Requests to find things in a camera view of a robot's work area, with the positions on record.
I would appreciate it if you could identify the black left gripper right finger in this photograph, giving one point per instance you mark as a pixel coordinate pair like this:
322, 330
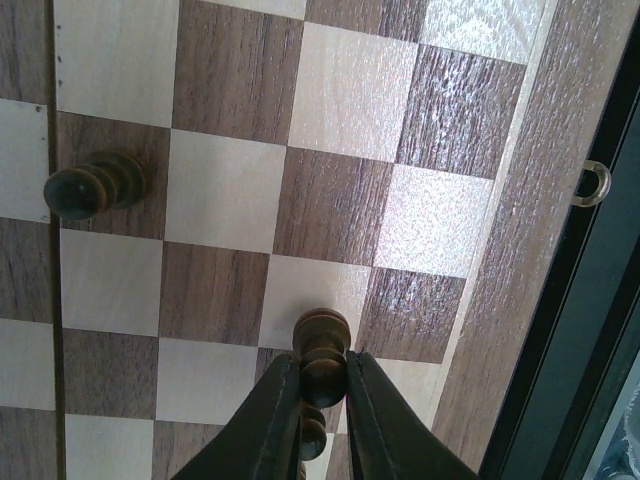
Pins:
387, 440

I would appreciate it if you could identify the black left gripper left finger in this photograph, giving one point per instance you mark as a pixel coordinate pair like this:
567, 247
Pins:
262, 439

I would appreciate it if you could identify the wooden chessboard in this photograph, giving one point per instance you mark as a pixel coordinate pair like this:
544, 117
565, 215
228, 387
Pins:
408, 164

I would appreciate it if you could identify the dark pawn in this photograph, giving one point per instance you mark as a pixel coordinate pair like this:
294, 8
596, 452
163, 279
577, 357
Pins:
313, 437
320, 340
106, 180

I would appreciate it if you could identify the brass board latch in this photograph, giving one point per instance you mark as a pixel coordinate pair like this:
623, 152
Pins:
594, 185

